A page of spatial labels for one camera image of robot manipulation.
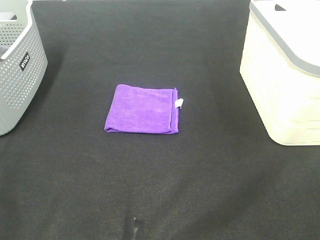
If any black table cloth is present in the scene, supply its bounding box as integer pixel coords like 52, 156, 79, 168
0, 0, 320, 240

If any grey perforated plastic basket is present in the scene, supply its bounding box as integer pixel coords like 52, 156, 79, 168
0, 0, 48, 135

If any cream plastic basket grey rim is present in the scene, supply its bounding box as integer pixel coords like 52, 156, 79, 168
239, 0, 320, 146

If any purple towel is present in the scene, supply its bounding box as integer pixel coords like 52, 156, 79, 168
104, 84, 179, 135

